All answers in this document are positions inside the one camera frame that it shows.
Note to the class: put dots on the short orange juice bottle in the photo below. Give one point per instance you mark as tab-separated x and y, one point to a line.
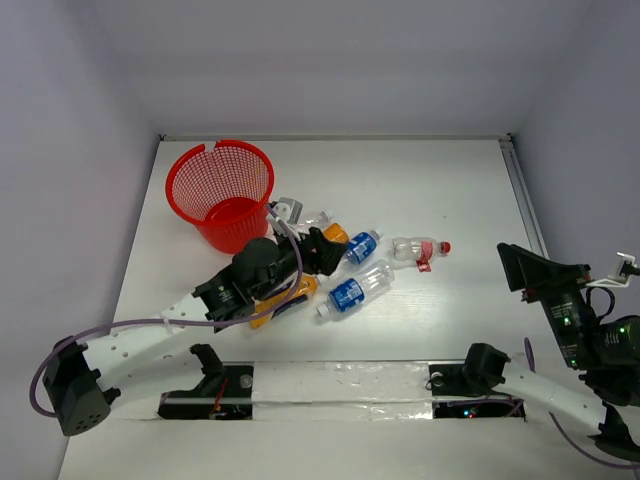
336	233

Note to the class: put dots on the small blue label bottle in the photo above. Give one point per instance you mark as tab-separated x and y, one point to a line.
362	246

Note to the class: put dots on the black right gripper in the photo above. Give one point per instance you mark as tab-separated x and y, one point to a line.
536	274

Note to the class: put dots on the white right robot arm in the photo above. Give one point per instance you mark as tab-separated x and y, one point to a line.
605	355

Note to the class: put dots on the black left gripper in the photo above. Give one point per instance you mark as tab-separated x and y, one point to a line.
310	250

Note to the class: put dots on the clear bottle red cap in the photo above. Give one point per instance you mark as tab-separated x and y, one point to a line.
420	252

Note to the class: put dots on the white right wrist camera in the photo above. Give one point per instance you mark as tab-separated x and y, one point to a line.
623	269

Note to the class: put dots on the large blue label clear bottle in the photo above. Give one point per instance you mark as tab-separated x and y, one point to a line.
350	293

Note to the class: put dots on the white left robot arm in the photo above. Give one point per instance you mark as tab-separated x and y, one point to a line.
89	374

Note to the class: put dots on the red plastic mesh basket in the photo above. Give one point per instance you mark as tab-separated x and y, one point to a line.
223	192

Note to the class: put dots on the clear plastic bottle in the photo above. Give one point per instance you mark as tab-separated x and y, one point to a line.
318	219

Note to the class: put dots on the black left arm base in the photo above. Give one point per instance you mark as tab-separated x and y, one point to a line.
223	393

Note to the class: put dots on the silver tape strip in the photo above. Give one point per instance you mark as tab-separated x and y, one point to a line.
341	391

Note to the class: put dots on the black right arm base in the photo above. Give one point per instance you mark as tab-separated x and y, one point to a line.
454	398

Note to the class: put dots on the long orange juice bottle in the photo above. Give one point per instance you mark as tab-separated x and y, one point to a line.
280	301

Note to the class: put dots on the aluminium table edge rail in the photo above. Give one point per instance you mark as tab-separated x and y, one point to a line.
523	200

